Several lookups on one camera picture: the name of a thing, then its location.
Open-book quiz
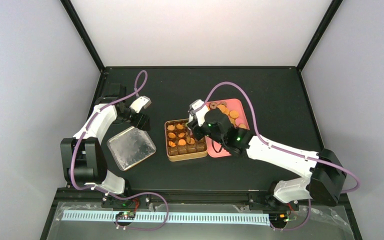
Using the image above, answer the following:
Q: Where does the orange cookie third row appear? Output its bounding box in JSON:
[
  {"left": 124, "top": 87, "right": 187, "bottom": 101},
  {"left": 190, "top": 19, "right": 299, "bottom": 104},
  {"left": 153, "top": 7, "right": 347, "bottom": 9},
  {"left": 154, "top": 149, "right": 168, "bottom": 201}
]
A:
[
  {"left": 187, "top": 138, "right": 195, "bottom": 145},
  {"left": 168, "top": 141, "right": 176, "bottom": 148}
]

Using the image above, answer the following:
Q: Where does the orange flower cookie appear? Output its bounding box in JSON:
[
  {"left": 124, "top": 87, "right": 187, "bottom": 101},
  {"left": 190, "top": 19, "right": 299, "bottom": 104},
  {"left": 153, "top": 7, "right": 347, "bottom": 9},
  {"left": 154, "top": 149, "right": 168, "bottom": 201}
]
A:
[
  {"left": 175, "top": 123, "right": 184, "bottom": 130},
  {"left": 167, "top": 124, "right": 176, "bottom": 131}
]

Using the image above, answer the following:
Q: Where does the round waffle cookie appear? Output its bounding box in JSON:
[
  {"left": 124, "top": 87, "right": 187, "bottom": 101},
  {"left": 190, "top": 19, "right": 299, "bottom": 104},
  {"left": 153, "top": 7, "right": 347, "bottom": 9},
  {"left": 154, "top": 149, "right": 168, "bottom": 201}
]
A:
[{"left": 178, "top": 139, "right": 187, "bottom": 146}]

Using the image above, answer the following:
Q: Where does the gold cookie tin box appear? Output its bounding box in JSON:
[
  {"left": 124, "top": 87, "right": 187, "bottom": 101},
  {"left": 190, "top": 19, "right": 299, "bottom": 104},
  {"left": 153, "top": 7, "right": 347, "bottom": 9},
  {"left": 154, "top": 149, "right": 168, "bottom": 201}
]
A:
[{"left": 164, "top": 119, "right": 208, "bottom": 162}]

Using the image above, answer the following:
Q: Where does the orange cookie second row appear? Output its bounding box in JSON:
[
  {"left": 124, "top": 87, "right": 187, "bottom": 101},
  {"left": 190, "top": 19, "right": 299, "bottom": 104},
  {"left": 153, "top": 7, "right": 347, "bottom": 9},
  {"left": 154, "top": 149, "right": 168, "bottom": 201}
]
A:
[{"left": 167, "top": 132, "right": 176, "bottom": 139}]

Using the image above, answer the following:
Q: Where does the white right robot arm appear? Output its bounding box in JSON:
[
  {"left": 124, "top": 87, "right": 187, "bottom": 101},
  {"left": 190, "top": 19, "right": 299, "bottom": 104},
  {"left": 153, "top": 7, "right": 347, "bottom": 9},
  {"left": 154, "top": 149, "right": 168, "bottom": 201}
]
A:
[{"left": 187, "top": 109, "right": 347, "bottom": 210}]

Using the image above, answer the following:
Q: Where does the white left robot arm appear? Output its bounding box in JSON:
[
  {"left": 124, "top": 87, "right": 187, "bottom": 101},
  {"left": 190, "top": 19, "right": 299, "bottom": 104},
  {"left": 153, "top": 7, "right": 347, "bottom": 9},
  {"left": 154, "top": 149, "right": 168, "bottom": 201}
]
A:
[{"left": 60, "top": 86, "right": 151, "bottom": 195}]

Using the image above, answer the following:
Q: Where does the chocolate sprinkled donut cookie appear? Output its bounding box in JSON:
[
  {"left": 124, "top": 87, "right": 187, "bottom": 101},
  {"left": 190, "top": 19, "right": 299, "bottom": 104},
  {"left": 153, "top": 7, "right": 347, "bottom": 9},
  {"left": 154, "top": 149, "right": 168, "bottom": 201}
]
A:
[{"left": 209, "top": 102, "right": 218, "bottom": 110}]

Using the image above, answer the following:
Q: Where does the pink plastic tray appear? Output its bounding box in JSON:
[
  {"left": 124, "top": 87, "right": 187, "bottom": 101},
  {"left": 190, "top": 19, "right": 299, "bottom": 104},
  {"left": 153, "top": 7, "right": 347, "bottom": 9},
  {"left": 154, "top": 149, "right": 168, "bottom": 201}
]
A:
[{"left": 205, "top": 98, "right": 250, "bottom": 158}]

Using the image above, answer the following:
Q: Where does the silver tin lid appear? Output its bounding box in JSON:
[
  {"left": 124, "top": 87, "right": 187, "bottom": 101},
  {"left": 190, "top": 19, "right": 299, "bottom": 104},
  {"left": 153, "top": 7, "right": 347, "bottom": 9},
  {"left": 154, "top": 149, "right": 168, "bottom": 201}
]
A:
[{"left": 107, "top": 126, "right": 157, "bottom": 171}]

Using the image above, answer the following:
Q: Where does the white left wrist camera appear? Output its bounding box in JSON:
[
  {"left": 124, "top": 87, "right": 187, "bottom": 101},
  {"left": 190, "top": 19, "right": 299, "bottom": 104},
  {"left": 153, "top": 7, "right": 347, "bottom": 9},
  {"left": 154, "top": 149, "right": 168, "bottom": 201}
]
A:
[{"left": 129, "top": 96, "right": 152, "bottom": 113}]

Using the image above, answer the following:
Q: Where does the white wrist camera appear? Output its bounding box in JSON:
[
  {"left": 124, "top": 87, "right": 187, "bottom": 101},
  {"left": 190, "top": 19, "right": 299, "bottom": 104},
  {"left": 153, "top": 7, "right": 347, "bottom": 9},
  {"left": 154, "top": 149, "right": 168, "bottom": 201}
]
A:
[
  {"left": 188, "top": 99, "right": 210, "bottom": 127},
  {"left": 129, "top": 96, "right": 152, "bottom": 113}
]

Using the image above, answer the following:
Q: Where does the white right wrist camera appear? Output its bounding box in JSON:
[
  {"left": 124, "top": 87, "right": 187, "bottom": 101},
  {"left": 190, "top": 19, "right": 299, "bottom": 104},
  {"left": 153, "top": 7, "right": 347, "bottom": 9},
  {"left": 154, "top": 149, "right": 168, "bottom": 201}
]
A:
[{"left": 188, "top": 99, "right": 210, "bottom": 127}]

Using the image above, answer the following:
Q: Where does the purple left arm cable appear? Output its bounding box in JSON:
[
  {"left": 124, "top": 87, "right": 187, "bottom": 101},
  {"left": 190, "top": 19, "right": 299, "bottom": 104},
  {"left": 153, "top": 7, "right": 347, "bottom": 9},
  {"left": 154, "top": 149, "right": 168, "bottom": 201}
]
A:
[{"left": 70, "top": 70, "right": 170, "bottom": 232}]

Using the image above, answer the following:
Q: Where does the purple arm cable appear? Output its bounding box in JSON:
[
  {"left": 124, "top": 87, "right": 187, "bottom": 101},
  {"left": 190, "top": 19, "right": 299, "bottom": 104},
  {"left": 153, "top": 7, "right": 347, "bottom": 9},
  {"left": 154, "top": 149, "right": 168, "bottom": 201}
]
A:
[
  {"left": 70, "top": 70, "right": 170, "bottom": 232},
  {"left": 195, "top": 81, "right": 361, "bottom": 231}
]

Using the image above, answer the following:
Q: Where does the light blue slotted cable duct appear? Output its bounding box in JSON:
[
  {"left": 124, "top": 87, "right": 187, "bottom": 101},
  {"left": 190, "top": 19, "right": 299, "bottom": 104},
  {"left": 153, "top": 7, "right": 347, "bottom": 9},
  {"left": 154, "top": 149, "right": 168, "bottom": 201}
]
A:
[{"left": 58, "top": 210, "right": 270, "bottom": 226}]

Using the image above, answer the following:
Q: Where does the black enclosure frame post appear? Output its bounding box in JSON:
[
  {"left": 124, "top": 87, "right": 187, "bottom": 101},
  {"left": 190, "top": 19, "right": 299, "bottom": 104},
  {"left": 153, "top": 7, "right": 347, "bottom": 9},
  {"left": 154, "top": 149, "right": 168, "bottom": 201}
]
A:
[{"left": 60, "top": 0, "right": 105, "bottom": 72}]

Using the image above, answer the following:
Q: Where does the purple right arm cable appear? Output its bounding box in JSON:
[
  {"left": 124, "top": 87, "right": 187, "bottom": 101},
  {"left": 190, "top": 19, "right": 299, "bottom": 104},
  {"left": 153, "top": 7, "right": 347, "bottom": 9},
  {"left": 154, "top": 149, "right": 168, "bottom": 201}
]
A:
[{"left": 195, "top": 81, "right": 361, "bottom": 231}]

